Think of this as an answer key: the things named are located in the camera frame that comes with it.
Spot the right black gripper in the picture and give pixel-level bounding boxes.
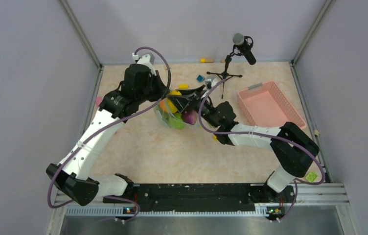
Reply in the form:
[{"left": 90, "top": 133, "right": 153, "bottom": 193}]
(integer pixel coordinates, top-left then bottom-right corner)
[{"left": 168, "top": 85, "right": 219, "bottom": 129}]

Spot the yellow banana piece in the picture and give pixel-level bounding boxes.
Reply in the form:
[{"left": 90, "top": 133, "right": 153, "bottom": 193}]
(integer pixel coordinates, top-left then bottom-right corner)
[{"left": 166, "top": 90, "right": 182, "bottom": 113}]

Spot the purple onion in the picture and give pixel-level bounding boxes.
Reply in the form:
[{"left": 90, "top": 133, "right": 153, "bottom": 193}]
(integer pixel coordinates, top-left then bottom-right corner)
[{"left": 181, "top": 111, "right": 198, "bottom": 125}]

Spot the orange tangerine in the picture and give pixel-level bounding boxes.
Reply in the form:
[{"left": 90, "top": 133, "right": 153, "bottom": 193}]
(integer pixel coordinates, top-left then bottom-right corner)
[{"left": 160, "top": 99, "right": 169, "bottom": 113}]

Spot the green lime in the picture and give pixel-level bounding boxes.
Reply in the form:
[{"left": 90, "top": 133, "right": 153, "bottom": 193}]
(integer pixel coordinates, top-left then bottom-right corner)
[{"left": 168, "top": 113, "right": 185, "bottom": 130}]

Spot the clear zip top bag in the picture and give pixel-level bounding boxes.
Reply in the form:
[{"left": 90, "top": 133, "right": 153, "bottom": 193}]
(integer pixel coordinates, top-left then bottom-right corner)
[{"left": 153, "top": 90, "right": 201, "bottom": 130}]

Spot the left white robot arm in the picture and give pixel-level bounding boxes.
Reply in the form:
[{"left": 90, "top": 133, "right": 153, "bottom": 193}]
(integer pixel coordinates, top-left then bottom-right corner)
[{"left": 46, "top": 62, "right": 172, "bottom": 209}]

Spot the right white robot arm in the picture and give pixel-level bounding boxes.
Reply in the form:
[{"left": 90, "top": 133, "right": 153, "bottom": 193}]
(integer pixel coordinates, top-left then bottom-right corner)
[{"left": 167, "top": 85, "right": 320, "bottom": 202}]

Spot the yellow rectangular block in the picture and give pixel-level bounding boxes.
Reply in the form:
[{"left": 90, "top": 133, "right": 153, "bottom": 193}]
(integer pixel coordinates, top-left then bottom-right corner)
[{"left": 178, "top": 84, "right": 189, "bottom": 90}]

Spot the teal square block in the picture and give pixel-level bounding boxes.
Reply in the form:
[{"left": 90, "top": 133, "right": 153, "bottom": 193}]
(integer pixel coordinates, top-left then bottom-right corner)
[{"left": 196, "top": 75, "right": 205, "bottom": 83}]

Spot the yellow and wood block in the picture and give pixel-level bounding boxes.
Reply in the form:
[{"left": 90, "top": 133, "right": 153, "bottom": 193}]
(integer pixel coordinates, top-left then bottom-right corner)
[{"left": 200, "top": 57, "right": 214, "bottom": 63}]

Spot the pink cylindrical tool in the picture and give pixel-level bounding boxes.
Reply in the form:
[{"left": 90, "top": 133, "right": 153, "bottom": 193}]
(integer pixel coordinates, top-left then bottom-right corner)
[{"left": 95, "top": 96, "right": 103, "bottom": 107}]

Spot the black microphone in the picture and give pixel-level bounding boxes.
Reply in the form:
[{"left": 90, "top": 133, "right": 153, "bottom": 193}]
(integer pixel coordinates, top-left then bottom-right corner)
[{"left": 232, "top": 33, "right": 257, "bottom": 65}]

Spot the pink plastic basket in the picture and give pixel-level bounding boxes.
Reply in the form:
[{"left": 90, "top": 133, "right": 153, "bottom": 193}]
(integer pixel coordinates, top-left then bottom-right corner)
[{"left": 237, "top": 81, "right": 307, "bottom": 130}]

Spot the green lego brick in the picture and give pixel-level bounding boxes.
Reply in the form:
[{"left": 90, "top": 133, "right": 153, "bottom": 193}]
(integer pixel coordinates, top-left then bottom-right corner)
[{"left": 305, "top": 171, "right": 318, "bottom": 183}]

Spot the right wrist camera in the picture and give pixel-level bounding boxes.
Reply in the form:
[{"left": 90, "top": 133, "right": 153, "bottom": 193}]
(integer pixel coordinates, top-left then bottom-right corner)
[{"left": 204, "top": 76, "right": 220, "bottom": 90}]

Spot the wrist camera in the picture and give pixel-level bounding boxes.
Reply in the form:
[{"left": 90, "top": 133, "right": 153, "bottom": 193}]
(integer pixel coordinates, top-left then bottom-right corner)
[
  {"left": 132, "top": 53, "right": 156, "bottom": 75},
  {"left": 204, "top": 76, "right": 220, "bottom": 90}
]

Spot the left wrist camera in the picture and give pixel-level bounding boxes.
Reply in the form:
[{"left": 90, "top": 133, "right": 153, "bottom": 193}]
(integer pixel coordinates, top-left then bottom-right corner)
[{"left": 132, "top": 53, "right": 156, "bottom": 75}]

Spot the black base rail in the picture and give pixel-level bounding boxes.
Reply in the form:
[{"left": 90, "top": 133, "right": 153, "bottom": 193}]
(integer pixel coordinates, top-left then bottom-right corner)
[{"left": 103, "top": 176, "right": 296, "bottom": 214}]

